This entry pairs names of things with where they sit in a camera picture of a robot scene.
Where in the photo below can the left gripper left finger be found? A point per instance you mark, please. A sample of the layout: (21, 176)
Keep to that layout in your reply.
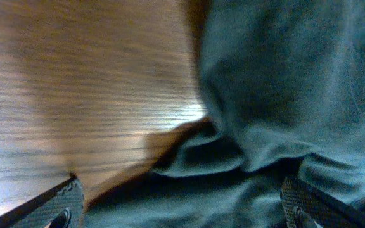
(61, 206)

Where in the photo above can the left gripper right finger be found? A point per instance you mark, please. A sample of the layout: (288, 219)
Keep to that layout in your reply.
(307, 206)

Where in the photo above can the dark green t-shirt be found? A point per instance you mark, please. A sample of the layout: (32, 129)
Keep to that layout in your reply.
(284, 86)

